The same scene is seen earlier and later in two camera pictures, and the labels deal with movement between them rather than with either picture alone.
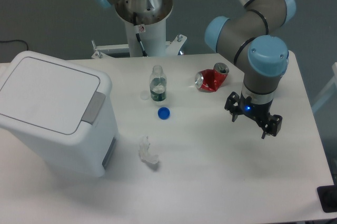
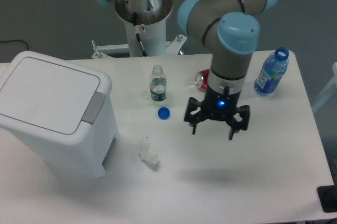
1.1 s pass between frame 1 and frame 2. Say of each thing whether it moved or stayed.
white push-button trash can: stayed
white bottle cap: stayed
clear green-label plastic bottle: stayed
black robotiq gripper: moved
